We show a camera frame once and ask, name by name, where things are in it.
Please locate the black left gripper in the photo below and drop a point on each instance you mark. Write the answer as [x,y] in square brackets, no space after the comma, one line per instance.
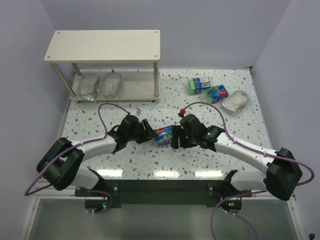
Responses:
[143,131]

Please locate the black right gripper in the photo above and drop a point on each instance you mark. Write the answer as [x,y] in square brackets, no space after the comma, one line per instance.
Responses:
[184,138]

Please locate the green sponge pack red logo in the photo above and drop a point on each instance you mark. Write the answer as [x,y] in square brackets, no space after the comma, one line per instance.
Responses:
[164,136]

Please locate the green sponge pack blue label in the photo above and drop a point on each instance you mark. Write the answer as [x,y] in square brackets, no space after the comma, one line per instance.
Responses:
[215,94]

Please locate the silver sponge pack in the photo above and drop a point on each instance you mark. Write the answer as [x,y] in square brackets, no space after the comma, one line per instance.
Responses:
[111,85]
[236,101]
[88,87]

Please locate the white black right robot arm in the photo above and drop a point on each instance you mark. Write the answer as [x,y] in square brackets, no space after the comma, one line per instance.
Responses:
[275,172]

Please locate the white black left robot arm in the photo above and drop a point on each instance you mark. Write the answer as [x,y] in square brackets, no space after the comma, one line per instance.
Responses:
[61,164]

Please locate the beige two-tier wooden shelf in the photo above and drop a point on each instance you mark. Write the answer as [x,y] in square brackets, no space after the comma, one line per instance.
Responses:
[134,54]

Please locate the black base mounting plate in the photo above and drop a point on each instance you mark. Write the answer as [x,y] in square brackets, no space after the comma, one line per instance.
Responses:
[168,192]

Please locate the green sponge pack barcode label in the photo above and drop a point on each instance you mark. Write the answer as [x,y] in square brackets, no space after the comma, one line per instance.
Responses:
[197,85]

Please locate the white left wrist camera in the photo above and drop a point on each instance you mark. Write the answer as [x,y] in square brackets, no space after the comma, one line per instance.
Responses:
[136,112]

